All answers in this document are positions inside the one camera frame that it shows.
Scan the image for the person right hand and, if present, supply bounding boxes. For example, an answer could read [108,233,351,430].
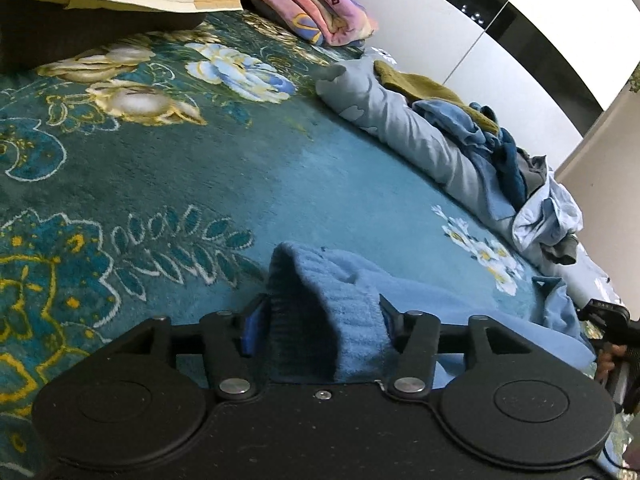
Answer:
[594,342,627,384]

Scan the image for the grey blue folded quilt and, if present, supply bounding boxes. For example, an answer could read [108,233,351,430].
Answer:
[314,56,623,308]

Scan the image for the teal floral bed blanket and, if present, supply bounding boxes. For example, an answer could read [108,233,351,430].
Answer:
[0,8,640,480]

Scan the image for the light blue fleece garment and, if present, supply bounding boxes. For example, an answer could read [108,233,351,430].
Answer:
[267,242,594,384]

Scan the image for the pale blue crumpled shirt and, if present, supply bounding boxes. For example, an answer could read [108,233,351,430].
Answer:
[511,174,584,266]

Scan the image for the blue crumpled garment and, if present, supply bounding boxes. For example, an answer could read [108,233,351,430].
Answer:
[411,99,515,220]

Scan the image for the pink folded blanket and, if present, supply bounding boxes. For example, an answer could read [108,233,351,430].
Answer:
[254,0,378,47]

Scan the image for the olive green garment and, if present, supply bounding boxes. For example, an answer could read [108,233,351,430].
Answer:
[373,61,499,133]

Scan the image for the dark blue garment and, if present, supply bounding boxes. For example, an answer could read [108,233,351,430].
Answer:
[491,128,526,210]

